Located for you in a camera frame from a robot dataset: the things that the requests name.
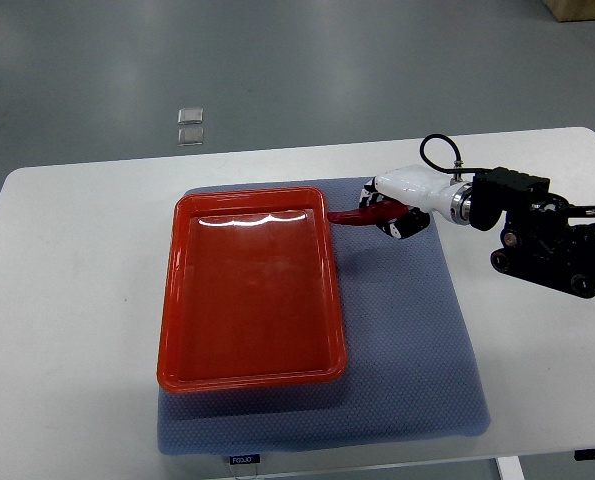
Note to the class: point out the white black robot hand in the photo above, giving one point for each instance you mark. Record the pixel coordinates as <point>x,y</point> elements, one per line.
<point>402,201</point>

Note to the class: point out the red pepper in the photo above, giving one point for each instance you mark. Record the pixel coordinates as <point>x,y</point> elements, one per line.
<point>362,215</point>

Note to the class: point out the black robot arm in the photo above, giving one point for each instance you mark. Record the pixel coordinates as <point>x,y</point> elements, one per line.
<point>545,239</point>

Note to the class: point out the red plastic tray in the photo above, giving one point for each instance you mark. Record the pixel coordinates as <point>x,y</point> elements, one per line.
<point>251,297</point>

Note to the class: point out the blue-grey textured mat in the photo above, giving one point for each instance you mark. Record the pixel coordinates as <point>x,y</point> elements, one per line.
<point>411,372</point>

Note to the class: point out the cardboard box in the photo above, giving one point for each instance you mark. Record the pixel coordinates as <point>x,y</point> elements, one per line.
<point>571,10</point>

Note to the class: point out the upper floor outlet plate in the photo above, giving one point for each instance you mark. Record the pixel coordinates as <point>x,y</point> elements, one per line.
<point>190,115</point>

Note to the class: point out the white table leg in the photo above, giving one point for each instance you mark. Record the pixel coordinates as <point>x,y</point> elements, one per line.
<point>509,468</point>

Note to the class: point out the black table label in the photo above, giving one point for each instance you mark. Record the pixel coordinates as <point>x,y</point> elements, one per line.
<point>245,459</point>

